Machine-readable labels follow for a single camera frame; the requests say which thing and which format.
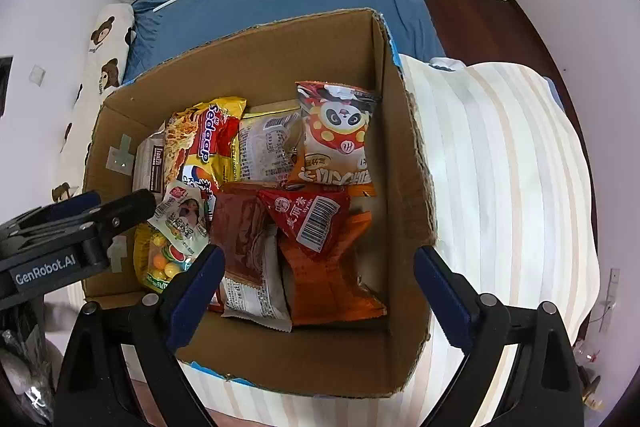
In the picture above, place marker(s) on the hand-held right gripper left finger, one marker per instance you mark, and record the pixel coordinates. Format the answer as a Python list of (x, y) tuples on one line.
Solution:
[(195, 292)]

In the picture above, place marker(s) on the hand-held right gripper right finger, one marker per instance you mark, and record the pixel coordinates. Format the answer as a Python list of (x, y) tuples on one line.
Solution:
[(440, 292)]

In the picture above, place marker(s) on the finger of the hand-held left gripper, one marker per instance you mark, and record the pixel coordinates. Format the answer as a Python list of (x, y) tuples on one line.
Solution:
[(130, 207), (75, 203)]

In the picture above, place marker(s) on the clear bag of colourful candy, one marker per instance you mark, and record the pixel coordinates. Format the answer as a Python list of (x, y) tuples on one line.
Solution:
[(160, 264)]

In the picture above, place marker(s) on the white packet with brown stripe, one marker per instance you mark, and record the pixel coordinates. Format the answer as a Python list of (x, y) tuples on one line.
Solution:
[(150, 167)]

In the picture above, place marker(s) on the small white picture snack packet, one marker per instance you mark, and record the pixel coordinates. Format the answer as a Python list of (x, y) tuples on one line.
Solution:
[(182, 212)]

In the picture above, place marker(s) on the red and white snack packet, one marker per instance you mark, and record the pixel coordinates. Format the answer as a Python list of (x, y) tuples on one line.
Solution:
[(255, 302)]

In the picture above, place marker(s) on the brown red snack packet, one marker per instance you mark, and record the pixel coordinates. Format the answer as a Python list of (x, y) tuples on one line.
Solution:
[(240, 227)]

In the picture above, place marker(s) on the yellow instant noodle packet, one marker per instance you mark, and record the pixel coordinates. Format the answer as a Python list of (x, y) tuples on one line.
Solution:
[(205, 142)]

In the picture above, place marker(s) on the orange snack packet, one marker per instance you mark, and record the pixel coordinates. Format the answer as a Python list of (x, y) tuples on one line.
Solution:
[(325, 287)]

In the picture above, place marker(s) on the red triangular snack packet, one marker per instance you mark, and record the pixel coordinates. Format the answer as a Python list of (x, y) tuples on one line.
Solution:
[(310, 217)]

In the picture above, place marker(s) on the pale printed snack packet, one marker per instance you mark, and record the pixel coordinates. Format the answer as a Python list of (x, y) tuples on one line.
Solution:
[(270, 147)]

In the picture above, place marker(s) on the panda print snack packet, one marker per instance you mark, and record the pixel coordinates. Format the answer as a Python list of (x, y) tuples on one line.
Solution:
[(335, 132)]

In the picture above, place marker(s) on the printed cardboard box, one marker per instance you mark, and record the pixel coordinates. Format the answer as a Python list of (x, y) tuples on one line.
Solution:
[(300, 57)]

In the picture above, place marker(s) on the crumpled plastic bag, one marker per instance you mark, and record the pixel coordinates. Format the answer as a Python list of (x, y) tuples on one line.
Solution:
[(25, 357)]

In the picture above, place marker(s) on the striped cat print blanket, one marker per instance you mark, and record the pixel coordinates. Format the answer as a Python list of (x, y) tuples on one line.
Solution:
[(500, 182)]

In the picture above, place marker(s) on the bear print pillow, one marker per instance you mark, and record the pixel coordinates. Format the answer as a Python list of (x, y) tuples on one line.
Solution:
[(100, 57)]

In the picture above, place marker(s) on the white pen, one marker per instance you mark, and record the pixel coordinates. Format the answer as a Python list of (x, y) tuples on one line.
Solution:
[(166, 4)]

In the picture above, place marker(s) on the white wall switch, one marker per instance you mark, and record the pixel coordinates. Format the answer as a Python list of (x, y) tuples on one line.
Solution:
[(36, 74)]

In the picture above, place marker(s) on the black wall panel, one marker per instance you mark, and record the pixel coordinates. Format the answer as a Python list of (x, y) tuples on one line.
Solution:
[(4, 82)]

